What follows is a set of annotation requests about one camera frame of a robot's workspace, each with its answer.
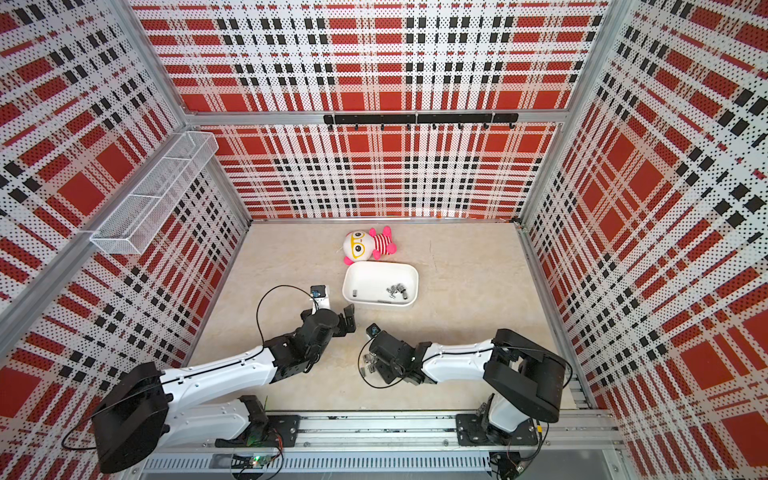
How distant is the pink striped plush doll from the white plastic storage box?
0.09ft

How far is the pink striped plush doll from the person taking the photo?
1.06 metres

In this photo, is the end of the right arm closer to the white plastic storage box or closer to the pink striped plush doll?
the white plastic storage box

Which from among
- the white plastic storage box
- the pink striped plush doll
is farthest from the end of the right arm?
the pink striped plush doll

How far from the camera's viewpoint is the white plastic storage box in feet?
3.20
